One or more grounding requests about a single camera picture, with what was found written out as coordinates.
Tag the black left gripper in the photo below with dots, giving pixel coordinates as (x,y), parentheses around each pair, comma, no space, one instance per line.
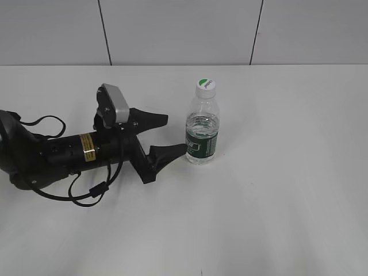
(120,144)

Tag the clear Cestbon water bottle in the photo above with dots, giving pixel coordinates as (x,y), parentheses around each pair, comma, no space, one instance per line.
(202,129)

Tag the white green bottle cap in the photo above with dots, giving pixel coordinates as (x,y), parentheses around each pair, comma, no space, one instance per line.
(205,88)

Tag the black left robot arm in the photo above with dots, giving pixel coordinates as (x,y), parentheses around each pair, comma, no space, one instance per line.
(32,159)

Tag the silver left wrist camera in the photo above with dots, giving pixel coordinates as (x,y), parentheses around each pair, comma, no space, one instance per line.
(112,106)

